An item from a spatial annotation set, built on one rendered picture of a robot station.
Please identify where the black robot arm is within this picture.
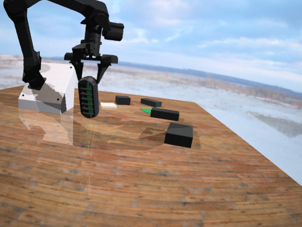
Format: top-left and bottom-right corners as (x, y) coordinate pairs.
(3, 0), (124, 91)

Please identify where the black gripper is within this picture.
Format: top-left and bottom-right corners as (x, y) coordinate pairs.
(64, 37), (118, 84)

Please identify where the dark grey switch control unit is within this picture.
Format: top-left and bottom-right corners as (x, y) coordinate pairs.
(77, 76), (99, 118)

